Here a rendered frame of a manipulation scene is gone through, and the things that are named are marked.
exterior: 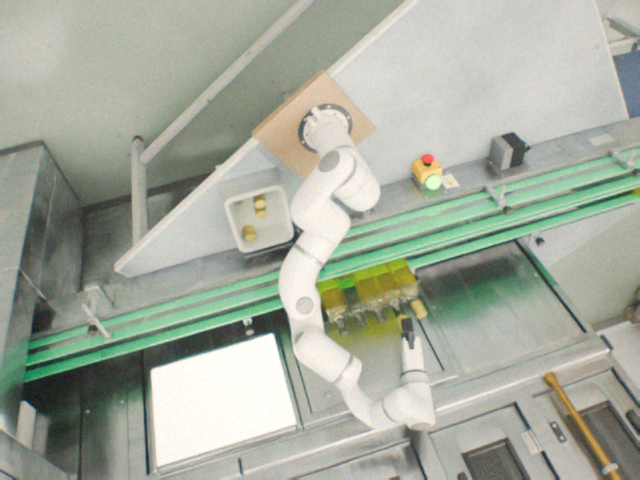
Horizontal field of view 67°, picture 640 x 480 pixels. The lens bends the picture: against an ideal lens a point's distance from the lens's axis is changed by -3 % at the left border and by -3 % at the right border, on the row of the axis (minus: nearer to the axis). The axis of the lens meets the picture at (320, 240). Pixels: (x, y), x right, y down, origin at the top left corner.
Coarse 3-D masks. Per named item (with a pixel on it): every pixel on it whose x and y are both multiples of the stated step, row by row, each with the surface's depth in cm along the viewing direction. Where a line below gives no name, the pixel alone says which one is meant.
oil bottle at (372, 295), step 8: (352, 272) 153; (360, 272) 152; (368, 272) 152; (360, 280) 150; (368, 280) 150; (360, 288) 148; (368, 288) 148; (376, 288) 147; (368, 296) 146; (376, 296) 145; (368, 304) 145; (376, 304) 145
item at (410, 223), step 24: (576, 168) 158; (600, 168) 157; (480, 192) 155; (504, 192) 154; (528, 192) 152; (552, 192) 152; (408, 216) 151; (432, 216) 150; (456, 216) 149; (360, 240) 146; (384, 240) 146
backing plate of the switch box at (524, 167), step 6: (492, 162) 161; (522, 162) 159; (498, 168) 159; (510, 168) 158; (516, 168) 158; (522, 168) 157; (528, 168) 157; (504, 174) 156; (510, 174) 156; (516, 174) 156
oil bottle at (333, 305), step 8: (328, 280) 152; (320, 288) 150; (328, 288) 150; (336, 288) 149; (320, 296) 151; (328, 296) 148; (336, 296) 147; (328, 304) 146; (336, 304) 145; (344, 304) 145; (328, 312) 144; (336, 312) 144; (344, 312) 144
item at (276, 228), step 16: (256, 192) 136; (272, 192) 147; (240, 208) 148; (272, 208) 151; (240, 224) 152; (256, 224) 154; (272, 224) 156; (288, 224) 148; (240, 240) 148; (256, 240) 152; (272, 240) 152; (288, 240) 153
